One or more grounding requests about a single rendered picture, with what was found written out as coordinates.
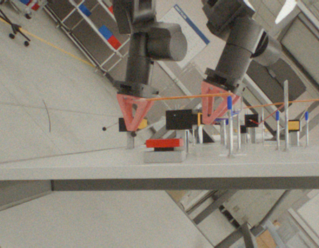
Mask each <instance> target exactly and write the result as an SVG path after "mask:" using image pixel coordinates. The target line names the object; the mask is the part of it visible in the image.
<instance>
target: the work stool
mask: <svg viewBox="0 0 319 248"><path fill-rule="evenodd" d="M11 1H13V0H10V3H11ZM37 1H38V0H33V1H32V2H31V3H30V4H29V5H28V6H27V7H26V8H25V9H23V7H22V6H20V5H19V4H18V3H16V2H14V1H13V2H14V3H16V4H18V5H19V6H20V7H21V8H22V9H23V11H22V12H21V13H20V12H19V11H18V10H17V9H16V7H14V6H13V4H12V3H11V5H12V6H13V7H14V8H15V9H16V10H17V11H18V12H19V13H20V14H19V15H18V16H19V17H20V18H22V17H24V15H25V14H26V13H27V12H28V11H29V10H30V9H31V8H32V7H33V6H34V4H35V3H36V2H37ZM46 1H47V2H49V3H50V4H53V3H54V1H53V0H46ZM0 13H1V14H2V15H3V16H4V17H3V16H2V15H0V18H2V19H3V20H5V21H6V22H7V23H8V24H9V25H11V28H12V31H13V33H14V34H17V32H20V33H21V34H22V35H23V36H24V37H25V38H26V39H27V40H28V41H29V42H30V41H31V40H30V39H29V38H28V37H27V36H26V35H25V34H24V33H23V32H22V31H21V30H20V29H19V28H22V27H21V26H20V25H17V24H13V23H12V22H11V20H10V19H9V18H8V17H7V16H6V15H5V14H4V12H3V11H2V10H0ZM27 14H28V13H27ZM28 15H29V14H28ZM29 16H30V15H29ZM30 17H31V18H32V19H33V17H32V16H30ZM24 18H25V17H24ZM25 19H26V18H25ZM26 20H27V21H29V20H28V19H26ZM33 20H34V19H33ZM34 21H35V20H34ZM29 22H31V21H29ZM31 23H32V22H31ZM35 23H36V22H35ZM32 24H33V25H34V23H32ZM36 25H37V23H36ZM36 25H35V26H36ZM9 37H10V38H11V39H14V38H15V36H14V35H13V34H12V33H10V34H9ZM24 44H25V45H26V46H29V43H28V42H27V41H25V42H24Z"/></svg>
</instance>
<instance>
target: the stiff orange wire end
mask: <svg viewBox="0 0 319 248"><path fill-rule="evenodd" d="M229 94H230V96H231V95H232V94H233V93H215V94H198V95H197V96H181V97H164V98H154V99H139V100H135V101H140V102H146V101H152V100H170V99H188V98H197V97H216V96H229Z"/></svg>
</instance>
